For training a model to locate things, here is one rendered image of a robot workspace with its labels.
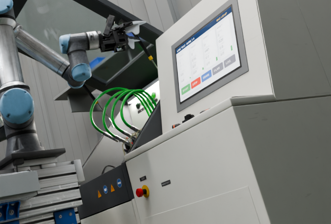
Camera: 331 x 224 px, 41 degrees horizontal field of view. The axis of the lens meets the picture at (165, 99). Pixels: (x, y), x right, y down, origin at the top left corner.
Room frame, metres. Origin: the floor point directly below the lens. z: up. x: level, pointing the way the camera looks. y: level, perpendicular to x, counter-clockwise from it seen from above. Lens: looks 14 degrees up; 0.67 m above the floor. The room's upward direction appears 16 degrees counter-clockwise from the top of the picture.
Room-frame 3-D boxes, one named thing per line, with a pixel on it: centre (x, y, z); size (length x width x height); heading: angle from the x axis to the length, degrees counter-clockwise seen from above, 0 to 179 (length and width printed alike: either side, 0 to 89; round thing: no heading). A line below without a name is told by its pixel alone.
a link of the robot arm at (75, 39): (1.67, 0.29, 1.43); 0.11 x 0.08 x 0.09; 110
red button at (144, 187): (1.84, 0.20, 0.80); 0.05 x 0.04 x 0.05; 39
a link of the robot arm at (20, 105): (1.57, 0.54, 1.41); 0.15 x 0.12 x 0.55; 20
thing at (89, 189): (2.21, 0.45, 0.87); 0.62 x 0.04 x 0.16; 39
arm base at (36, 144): (1.70, 0.59, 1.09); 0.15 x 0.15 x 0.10
